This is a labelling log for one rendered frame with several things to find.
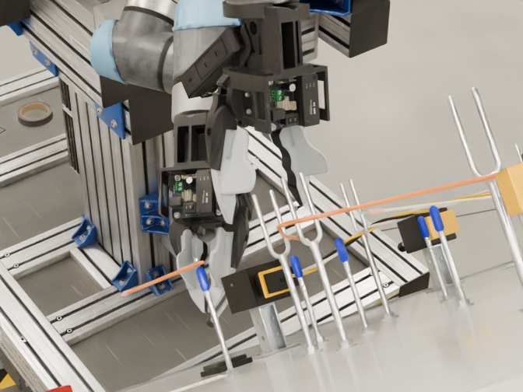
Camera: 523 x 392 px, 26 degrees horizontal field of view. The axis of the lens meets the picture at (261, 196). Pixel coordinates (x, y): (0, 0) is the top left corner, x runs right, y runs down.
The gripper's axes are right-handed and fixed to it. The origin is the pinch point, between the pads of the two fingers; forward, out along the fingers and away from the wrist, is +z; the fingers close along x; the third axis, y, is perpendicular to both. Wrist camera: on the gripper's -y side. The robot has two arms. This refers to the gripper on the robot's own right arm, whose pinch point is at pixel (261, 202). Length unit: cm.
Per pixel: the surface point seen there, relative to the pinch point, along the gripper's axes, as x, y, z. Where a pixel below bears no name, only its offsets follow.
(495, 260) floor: 139, -103, 67
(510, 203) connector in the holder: -15, 47, -13
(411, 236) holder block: 32.4, -14.5, 14.6
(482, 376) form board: -30, 60, -12
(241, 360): -5.2, 2.3, 14.6
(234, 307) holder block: -2.0, -3.2, 11.5
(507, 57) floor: 209, -164, 31
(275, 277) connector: -1.1, 3.2, 6.7
